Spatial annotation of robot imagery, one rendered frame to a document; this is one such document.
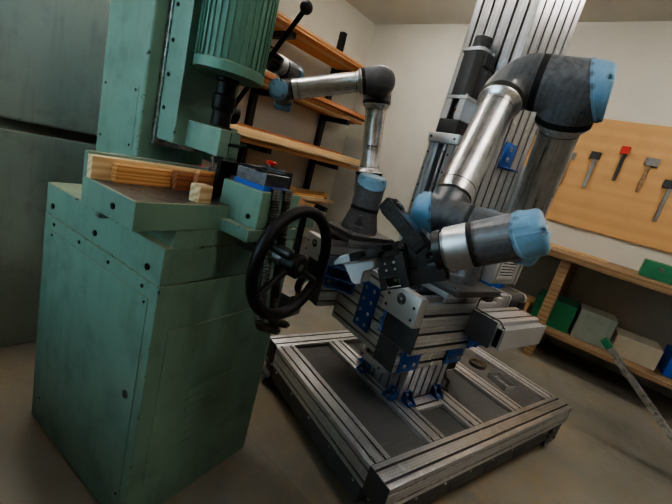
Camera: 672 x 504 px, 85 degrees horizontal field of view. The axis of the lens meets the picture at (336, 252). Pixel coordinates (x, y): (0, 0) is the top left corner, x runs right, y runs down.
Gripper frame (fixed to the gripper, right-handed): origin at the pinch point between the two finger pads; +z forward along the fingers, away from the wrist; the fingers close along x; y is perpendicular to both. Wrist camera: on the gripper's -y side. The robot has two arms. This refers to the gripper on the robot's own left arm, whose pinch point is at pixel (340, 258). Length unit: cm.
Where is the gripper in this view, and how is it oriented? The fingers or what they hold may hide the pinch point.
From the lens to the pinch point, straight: 72.2
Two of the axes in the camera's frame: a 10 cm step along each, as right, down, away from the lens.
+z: -8.6, 1.9, 4.7
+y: 1.9, 9.8, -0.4
